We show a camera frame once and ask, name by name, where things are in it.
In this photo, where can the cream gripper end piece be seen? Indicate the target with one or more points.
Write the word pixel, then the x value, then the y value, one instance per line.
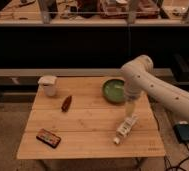
pixel 129 108

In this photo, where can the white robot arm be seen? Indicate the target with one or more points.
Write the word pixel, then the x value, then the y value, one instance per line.
pixel 138 78

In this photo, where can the green bowl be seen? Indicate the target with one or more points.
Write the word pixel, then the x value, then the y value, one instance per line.
pixel 113 91

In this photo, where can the white tube bottle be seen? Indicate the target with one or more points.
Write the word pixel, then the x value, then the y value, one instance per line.
pixel 124 129

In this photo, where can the long shelf bench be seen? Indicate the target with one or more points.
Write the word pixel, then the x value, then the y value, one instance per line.
pixel 59 72

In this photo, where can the wooden folding table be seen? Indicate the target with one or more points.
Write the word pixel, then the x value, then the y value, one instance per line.
pixel 87 129

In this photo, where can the black foot pedal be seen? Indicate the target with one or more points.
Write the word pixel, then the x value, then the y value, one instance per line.
pixel 182 132

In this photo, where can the brown oblong object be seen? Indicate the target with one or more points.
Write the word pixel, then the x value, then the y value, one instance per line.
pixel 66 104

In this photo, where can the white cup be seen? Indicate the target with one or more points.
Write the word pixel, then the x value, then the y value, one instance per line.
pixel 48 83

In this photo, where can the dark rectangular box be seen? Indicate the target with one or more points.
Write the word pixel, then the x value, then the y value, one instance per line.
pixel 48 138

